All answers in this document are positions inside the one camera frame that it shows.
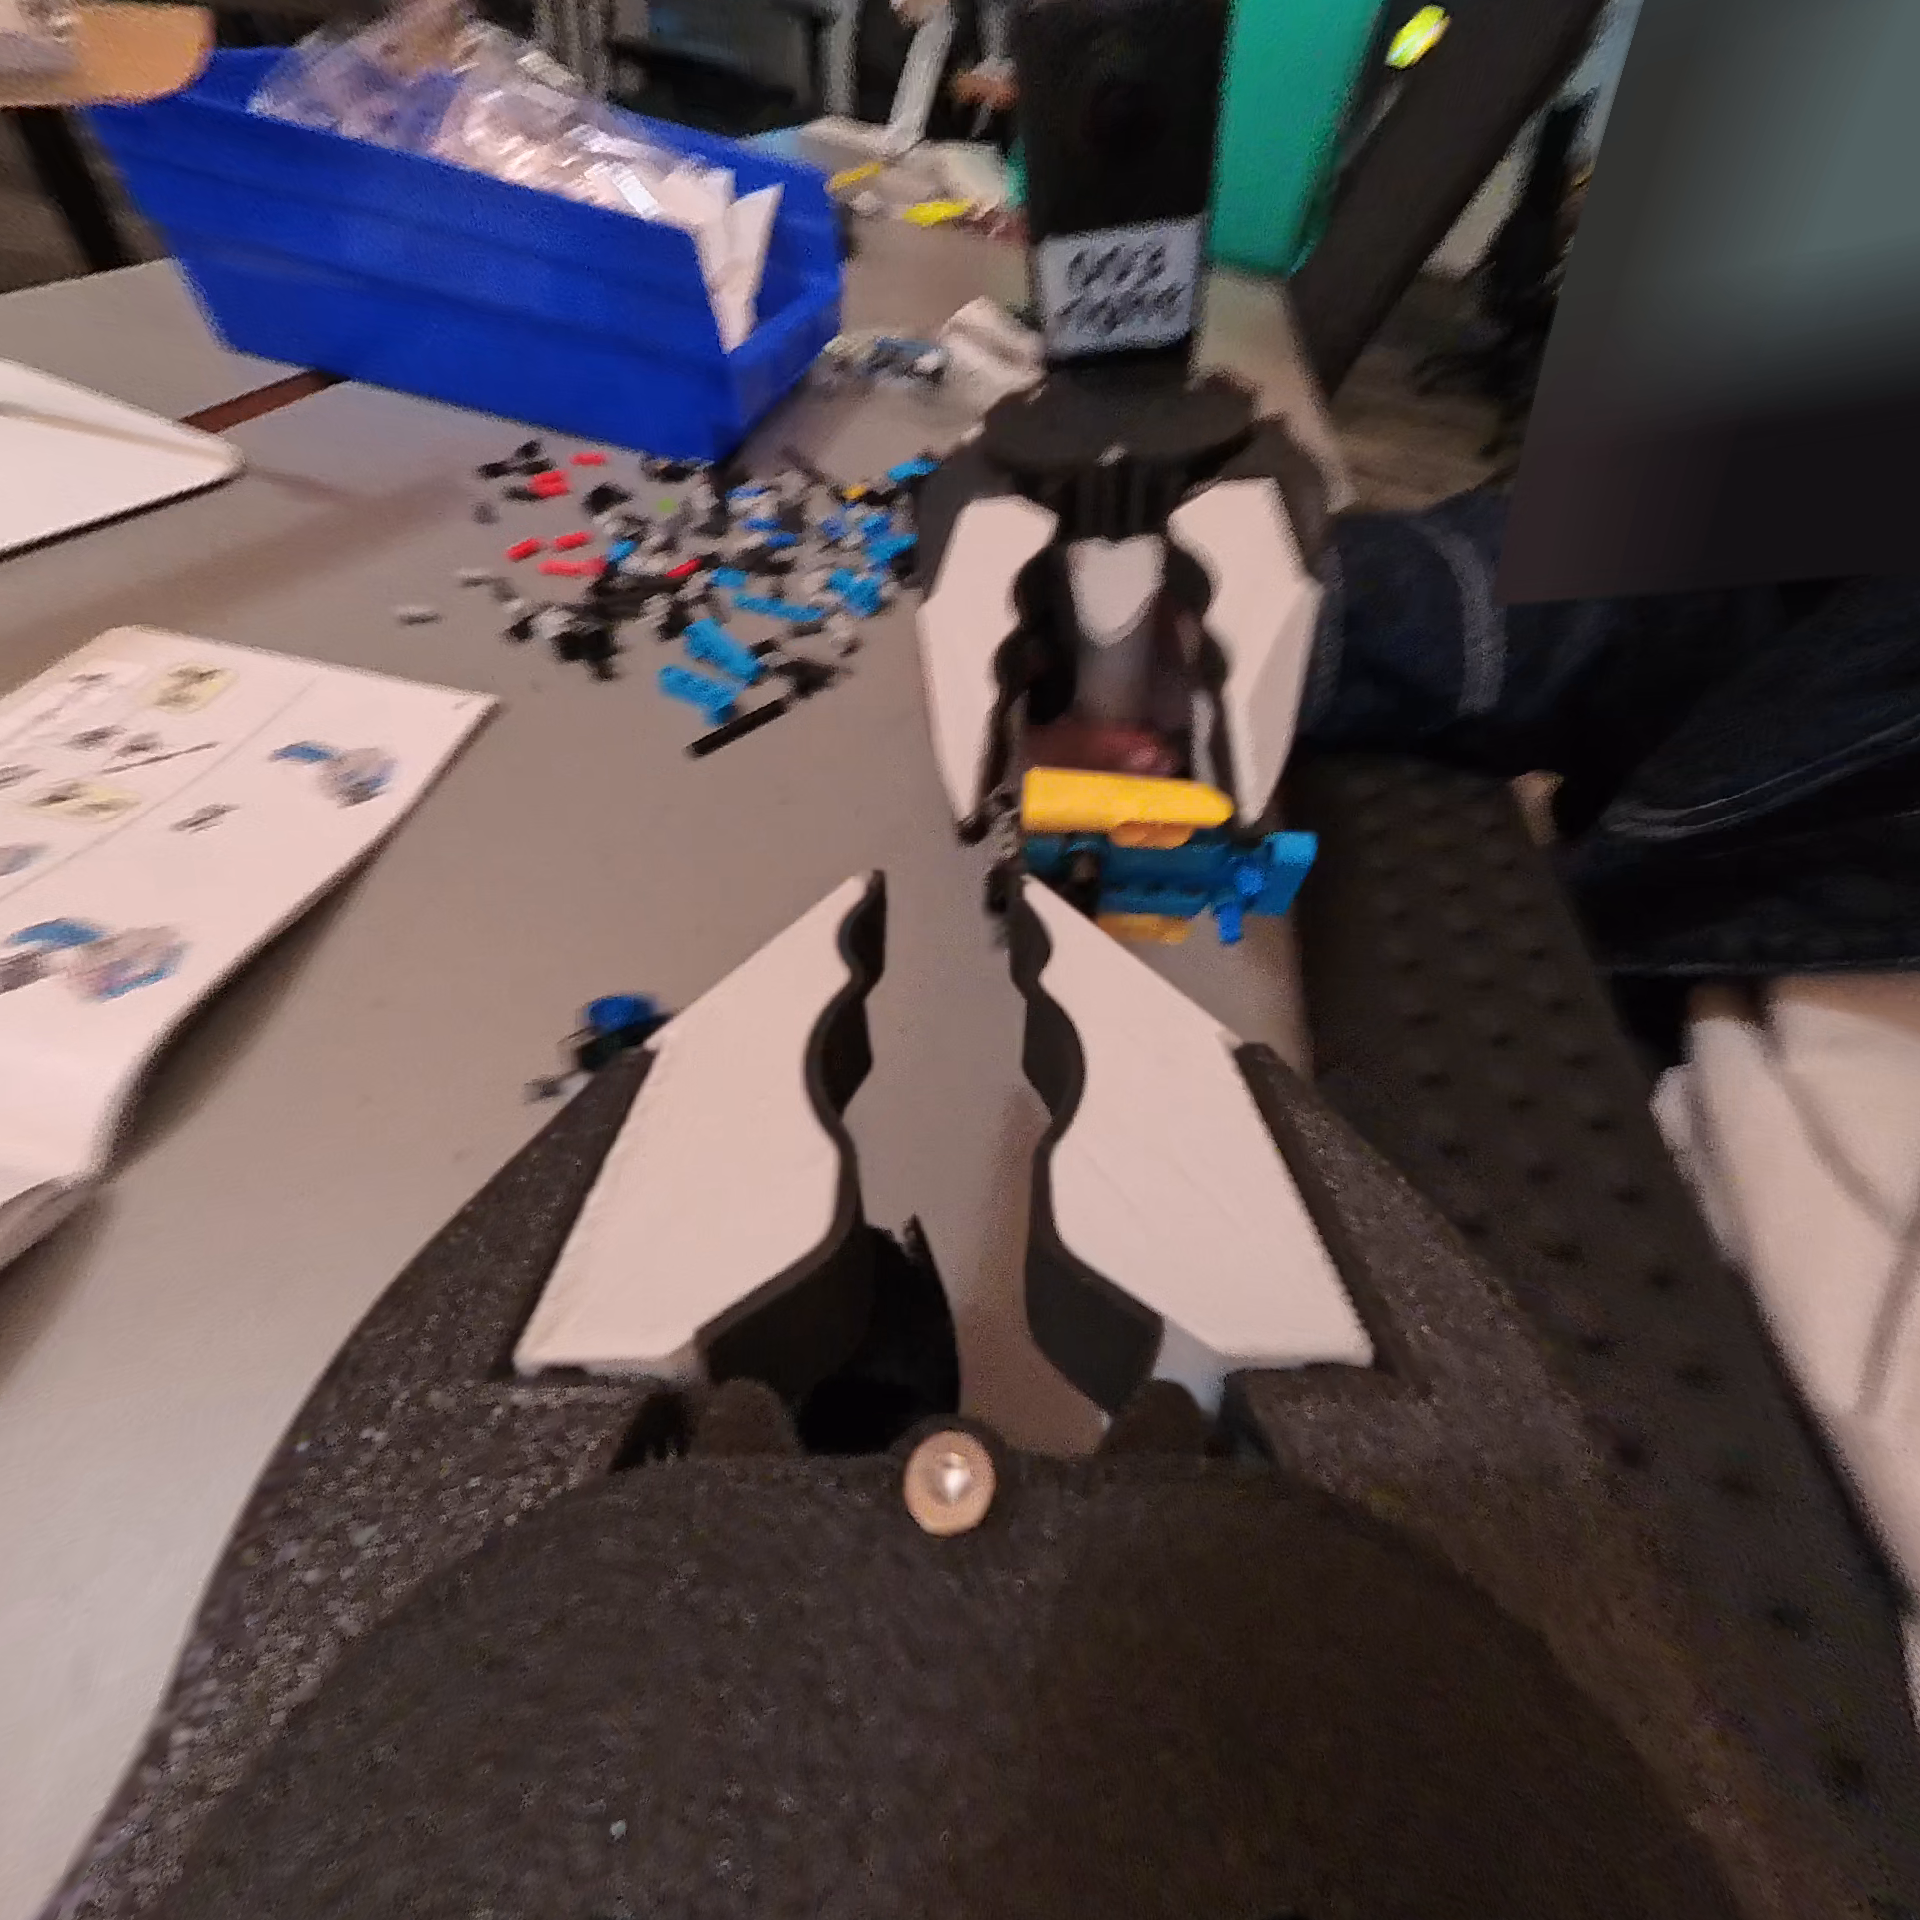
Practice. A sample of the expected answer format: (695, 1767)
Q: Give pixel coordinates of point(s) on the crumpled clear plastic bag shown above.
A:
(959, 339)

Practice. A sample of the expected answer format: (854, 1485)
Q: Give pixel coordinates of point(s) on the person's light trousers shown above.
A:
(1828, 1264)

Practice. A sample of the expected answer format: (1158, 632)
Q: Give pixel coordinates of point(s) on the pile of loose small bricks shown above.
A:
(720, 588)

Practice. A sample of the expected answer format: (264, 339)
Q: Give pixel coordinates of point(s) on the person's right hand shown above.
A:
(1127, 702)

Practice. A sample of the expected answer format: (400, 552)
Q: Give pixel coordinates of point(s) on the blue storage bin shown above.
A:
(447, 276)

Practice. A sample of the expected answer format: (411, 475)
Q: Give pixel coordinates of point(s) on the teal plastic bin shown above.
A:
(1291, 137)

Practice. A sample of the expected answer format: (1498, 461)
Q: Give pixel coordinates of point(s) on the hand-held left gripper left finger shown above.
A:
(701, 1185)

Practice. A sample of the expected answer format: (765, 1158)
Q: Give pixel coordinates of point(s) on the black tilted board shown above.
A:
(1438, 184)

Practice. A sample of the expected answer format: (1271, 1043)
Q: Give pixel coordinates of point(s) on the clear plastic parts bag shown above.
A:
(514, 120)

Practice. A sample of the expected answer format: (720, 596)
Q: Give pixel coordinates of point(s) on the black grey gear assembly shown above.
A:
(623, 1032)

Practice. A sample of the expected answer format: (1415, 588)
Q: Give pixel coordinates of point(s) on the grey desk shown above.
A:
(385, 1264)

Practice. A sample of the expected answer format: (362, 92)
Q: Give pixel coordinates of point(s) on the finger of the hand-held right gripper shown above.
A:
(973, 646)
(1260, 625)

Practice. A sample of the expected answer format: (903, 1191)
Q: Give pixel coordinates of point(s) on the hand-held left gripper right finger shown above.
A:
(1196, 1185)

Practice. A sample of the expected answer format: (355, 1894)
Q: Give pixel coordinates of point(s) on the open instruction booklet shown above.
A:
(179, 874)

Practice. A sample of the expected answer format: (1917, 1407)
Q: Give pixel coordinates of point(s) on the blue yellow brick assembly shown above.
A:
(1152, 860)

